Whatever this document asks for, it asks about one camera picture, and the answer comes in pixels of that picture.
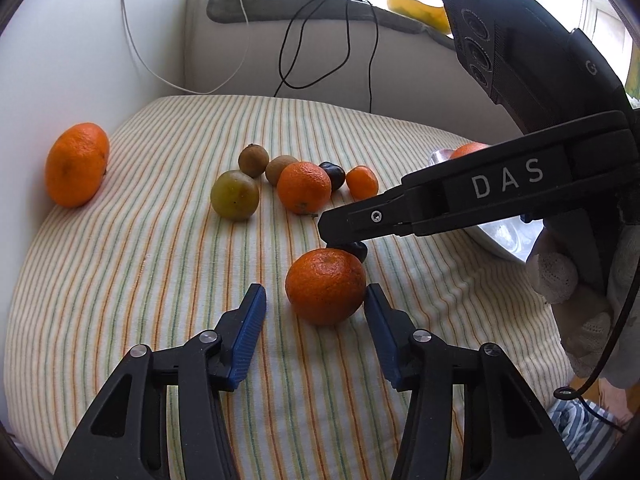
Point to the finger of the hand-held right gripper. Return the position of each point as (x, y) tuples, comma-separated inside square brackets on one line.
[(360, 225)]

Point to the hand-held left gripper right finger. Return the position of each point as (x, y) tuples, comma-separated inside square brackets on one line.
[(380, 325)]

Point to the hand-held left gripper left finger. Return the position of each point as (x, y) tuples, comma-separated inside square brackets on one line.
[(250, 325)]

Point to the dark plum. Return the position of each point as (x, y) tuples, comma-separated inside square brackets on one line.
[(335, 175), (359, 253)]

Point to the small orange mandarin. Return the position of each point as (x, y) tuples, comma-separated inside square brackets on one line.
[(361, 182)]

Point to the white floral plate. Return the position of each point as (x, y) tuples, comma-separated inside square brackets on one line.
[(500, 246)]

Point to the brown kiwi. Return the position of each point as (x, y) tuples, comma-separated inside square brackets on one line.
[(251, 161), (280, 170)]

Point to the greenish brown round fruit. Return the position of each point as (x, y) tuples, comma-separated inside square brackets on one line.
[(234, 196)]

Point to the large orange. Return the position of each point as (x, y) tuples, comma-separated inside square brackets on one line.
[(75, 165)]

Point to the person's right hand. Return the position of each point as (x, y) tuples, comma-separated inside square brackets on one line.
[(555, 272)]

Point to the striped blanket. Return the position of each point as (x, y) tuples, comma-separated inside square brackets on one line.
[(150, 270)]

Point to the yellow bowl on sill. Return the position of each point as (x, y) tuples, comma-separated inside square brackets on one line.
[(417, 10)]

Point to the blue white striped cloth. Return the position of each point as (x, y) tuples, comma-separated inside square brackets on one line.
[(582, 430)]

